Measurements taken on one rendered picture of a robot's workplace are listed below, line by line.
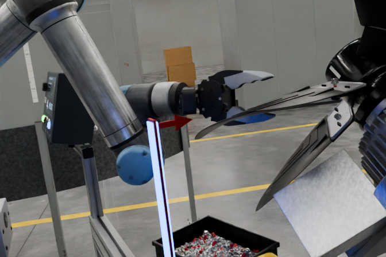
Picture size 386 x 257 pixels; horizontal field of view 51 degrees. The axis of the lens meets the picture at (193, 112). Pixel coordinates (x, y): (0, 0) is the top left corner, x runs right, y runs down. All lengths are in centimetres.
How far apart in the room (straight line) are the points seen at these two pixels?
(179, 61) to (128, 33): 391
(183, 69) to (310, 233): 810
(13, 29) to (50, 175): 155
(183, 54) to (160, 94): 790
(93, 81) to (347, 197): 48
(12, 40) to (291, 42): 630
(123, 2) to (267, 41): 284
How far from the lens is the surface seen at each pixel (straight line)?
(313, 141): 88
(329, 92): 71
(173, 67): 872
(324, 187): 74
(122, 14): 493
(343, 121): 84
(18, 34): 94
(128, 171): 76
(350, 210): 73
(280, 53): 696
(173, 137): 279
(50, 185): 241
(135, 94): 87
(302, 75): 712
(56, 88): 114
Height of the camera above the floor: 129
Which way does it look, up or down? 10 degrees down
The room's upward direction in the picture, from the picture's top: 7 degrees counter-clockwise
